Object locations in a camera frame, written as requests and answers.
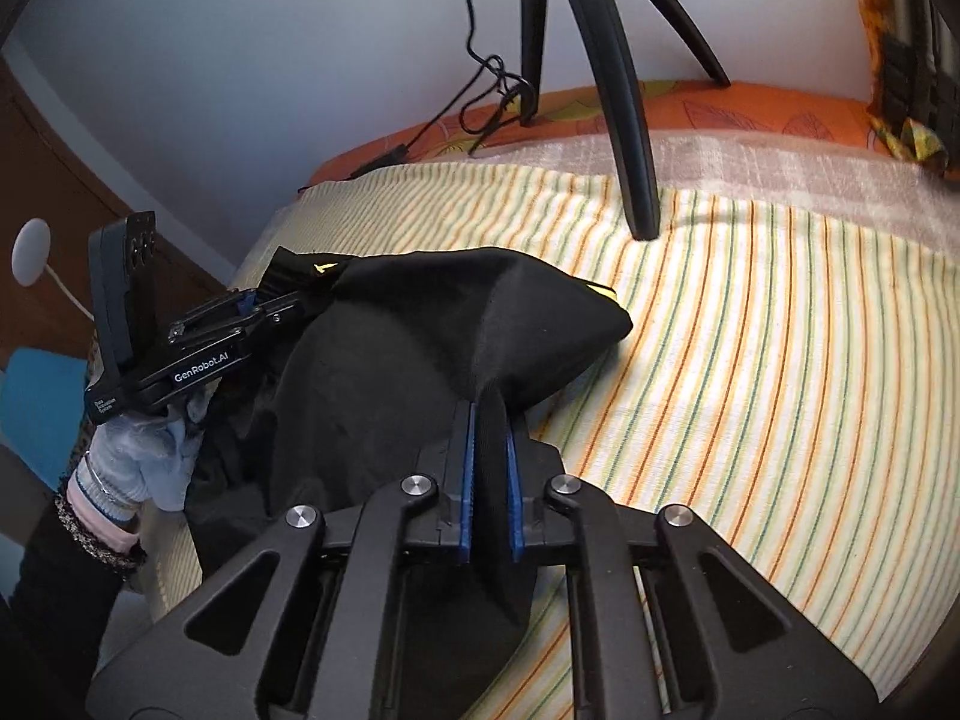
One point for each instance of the person's left forearm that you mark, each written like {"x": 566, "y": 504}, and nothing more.
{"x": 60, "y": 592}

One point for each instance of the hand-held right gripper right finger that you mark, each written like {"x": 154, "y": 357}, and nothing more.
{"x": 637, "y": 600}

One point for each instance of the yellow striped cloth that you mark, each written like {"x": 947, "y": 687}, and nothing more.
{"x": 750, "y": 390}

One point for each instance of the white clip lamp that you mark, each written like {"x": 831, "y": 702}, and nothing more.
{"x": 30, "y": 247}

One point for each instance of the black pants with yellow lines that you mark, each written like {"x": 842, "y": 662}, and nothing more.
{"x": 420, "y": 330}

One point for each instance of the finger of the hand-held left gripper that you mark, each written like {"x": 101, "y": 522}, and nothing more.
{"x": 247, "y": 324}
{"x": 221, "y": 305}

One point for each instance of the person's left hand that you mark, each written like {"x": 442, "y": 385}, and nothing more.
{"x": 135, "y": 457}

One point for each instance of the blue stool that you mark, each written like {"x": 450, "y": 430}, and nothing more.
{"x": 37, "y": 405}

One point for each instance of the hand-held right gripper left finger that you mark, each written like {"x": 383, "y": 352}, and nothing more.
{"x": 352, "y": 577}

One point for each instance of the orange leaf print bedsheet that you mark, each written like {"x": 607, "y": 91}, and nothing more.
{"x": 750, "y": 109}

